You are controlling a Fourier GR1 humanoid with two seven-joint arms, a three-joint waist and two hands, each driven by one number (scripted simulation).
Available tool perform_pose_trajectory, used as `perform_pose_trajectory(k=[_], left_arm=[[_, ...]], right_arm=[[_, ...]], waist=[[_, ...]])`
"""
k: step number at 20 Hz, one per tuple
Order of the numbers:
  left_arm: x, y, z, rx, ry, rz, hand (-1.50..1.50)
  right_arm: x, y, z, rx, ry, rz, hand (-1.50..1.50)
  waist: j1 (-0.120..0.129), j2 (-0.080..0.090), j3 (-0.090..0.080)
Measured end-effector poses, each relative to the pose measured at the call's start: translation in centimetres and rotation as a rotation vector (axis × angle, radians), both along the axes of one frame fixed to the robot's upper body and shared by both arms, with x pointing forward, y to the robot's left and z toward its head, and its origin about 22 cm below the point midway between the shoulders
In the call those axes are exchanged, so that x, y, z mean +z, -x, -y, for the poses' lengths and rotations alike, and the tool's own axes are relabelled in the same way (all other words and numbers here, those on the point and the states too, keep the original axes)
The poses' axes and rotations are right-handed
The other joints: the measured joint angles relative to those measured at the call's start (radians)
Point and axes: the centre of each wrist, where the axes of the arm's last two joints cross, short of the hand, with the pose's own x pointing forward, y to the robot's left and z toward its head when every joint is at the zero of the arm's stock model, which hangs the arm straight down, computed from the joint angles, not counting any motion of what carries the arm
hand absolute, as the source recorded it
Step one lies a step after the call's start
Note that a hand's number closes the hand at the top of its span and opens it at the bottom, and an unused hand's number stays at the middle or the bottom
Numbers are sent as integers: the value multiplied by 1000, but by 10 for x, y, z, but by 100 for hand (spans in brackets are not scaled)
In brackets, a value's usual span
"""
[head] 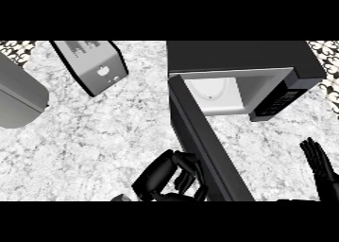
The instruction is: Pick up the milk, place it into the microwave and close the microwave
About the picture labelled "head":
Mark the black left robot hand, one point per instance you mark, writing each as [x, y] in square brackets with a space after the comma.
[156, 176]

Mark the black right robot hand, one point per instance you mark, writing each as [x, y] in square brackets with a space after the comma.
[324, 171]

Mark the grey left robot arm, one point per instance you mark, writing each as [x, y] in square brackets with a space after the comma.
[121, 198]

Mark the black microwave door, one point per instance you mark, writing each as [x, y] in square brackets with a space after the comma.
[208, 148]

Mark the black microwave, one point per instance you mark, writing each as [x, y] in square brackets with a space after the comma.
[250, 67]

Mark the grey rounded appliance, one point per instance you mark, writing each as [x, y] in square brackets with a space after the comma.
[13, 94]

